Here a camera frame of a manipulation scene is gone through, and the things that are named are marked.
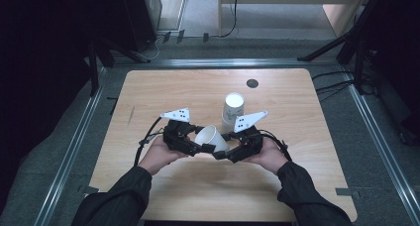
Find white paper cup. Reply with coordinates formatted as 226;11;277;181
194;124;231;154

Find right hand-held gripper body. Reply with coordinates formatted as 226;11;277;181
231;110;269;164

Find black floor cable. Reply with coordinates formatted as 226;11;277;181
311;70;356;81
315;80;356;103

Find person's left hand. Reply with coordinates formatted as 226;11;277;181
138;135;190;176

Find grey tape strip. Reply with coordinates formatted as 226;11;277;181
336;186;362;200
78;184;100;194

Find black cabinet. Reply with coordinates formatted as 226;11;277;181
120;0;158;52

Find stack of white paper cups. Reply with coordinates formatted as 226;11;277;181
221;92;246;135

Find metal floor rail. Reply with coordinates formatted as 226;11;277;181
33;66;110;226
112;57;341;69
340;66;420;225

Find person's right hand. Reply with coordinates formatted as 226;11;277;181
246;137;293;175

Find white floor cable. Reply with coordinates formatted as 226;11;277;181
140;36;166;61

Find black hanging cable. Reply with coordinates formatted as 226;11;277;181
206;0;240;40

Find black tripod stand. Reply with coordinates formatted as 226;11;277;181
296;0;380;95

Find right hand-held gripper black cable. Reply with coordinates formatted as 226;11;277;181
257;129;293;163

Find black metal stand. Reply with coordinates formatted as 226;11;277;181
86;37;152;96

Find dark curtain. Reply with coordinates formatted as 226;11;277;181
363;0;420;145
0;0;125;214

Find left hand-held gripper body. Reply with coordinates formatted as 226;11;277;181
159;107;196;152

